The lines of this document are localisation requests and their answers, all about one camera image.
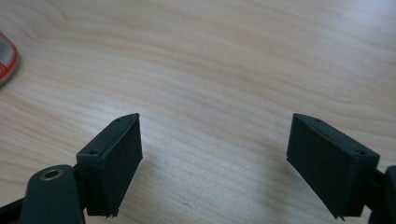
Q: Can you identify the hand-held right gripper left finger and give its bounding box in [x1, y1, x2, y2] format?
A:
[76, 112, 144, 218]

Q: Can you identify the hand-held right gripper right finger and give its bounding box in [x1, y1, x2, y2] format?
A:
[286, 113, 381, 220]

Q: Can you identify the red and silver object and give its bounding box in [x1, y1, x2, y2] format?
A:
[0, 30, 21, 88]

